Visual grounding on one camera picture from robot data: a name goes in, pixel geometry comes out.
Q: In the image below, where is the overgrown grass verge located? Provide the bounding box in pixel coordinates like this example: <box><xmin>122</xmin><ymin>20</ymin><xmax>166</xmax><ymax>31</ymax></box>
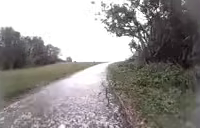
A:
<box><xmin>106</xmin><ymin>59</ymin><xmax>200</xmax><ymax>128</ymax></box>

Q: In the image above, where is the row of trees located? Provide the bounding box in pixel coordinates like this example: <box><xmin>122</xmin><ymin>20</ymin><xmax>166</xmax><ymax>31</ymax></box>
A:
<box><xmin>0</xmin><ymin>26</ymin><xmax>73</xmax><ymax>73</ymax></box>

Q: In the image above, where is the grey gravel path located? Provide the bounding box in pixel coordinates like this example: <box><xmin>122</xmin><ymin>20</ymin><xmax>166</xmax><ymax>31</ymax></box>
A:
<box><xmin>0</xmin><ymin>61</ymin><xmax>129</xmax><ymax>128</ymax></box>

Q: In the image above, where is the green grass field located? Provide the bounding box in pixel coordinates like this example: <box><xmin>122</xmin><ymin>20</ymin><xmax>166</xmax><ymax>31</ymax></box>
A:
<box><xmin>0</xmin><ymin>61</ymin><xmax>106</xmax><ymax>103</ymax></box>

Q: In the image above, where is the large dark tree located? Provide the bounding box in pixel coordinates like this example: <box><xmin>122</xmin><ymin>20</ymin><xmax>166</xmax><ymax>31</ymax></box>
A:
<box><xmin>91</xmin><ymin>0</ymin><xmax>200</xmax><ymax>69</ymax></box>

